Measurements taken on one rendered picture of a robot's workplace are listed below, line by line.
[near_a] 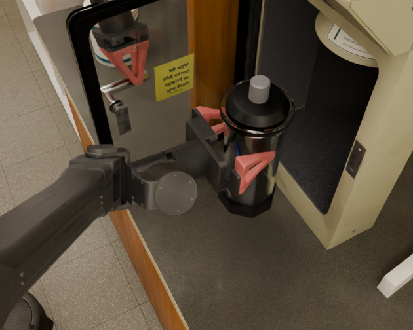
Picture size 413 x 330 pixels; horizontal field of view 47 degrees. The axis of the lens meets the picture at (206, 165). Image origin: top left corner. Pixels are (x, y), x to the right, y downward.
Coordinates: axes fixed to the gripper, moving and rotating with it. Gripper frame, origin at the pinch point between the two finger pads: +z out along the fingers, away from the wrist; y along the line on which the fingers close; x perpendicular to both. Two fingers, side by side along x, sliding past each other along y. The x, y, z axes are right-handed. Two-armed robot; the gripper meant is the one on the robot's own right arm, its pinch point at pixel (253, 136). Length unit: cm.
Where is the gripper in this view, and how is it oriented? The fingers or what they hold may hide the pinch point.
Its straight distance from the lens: 73.5
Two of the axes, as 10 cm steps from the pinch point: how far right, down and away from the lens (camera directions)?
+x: -0.3, 6.4, 7.7
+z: 8.7, -3.5, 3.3
